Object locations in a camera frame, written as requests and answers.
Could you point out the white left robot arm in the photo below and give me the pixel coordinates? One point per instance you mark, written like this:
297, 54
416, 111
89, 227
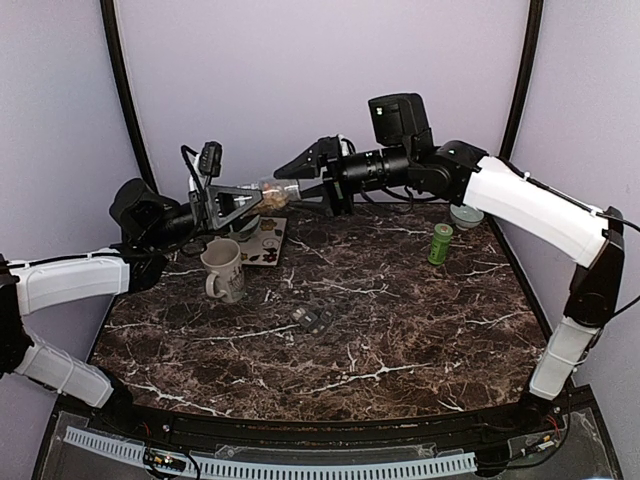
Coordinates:
152, 226

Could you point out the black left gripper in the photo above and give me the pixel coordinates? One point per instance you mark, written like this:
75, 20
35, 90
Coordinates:
206, 209

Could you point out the beige pills in organizer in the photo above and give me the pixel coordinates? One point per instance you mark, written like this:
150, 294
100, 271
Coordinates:
300, 315

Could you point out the celadon bowl on plate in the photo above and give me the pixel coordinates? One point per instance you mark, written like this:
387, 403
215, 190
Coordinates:
242, 229

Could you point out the small celadon bowl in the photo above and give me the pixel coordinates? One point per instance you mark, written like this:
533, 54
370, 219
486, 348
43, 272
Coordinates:
465, 217

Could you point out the white slotted cable duct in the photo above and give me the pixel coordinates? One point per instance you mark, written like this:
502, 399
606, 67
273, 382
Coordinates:
252, 463

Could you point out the grey weekly pill organizer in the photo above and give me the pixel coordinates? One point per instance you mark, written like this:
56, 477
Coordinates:
318, 320

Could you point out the black front rail base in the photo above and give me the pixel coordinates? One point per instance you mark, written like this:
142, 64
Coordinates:
257, 404

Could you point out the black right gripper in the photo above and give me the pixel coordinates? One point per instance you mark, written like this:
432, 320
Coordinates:
334, 189

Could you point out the square floral ceramic plate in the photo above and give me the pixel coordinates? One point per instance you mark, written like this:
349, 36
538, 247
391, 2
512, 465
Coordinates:
261, 246

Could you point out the black corner frame post right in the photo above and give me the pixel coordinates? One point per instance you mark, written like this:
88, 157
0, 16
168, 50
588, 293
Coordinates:
523, 78

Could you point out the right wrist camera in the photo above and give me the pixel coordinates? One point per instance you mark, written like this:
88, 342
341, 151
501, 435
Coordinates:
342, 146

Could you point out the green pill bottle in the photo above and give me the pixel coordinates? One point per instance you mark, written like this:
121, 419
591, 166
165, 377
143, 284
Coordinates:
440, 243

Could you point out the black corner frame post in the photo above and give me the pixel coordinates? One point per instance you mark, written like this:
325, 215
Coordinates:
523, 78
124, 92

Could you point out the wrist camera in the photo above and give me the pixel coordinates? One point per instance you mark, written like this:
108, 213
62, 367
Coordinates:
342, 146
203, 166

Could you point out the black corner frame post left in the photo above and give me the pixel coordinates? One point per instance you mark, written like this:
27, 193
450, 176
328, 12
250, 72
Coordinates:
124, 92

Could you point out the beige ceramic mug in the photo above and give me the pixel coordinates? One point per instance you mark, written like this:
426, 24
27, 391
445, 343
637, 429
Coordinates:
225, 276

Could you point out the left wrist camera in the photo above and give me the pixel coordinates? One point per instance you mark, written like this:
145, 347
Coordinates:
203, 166

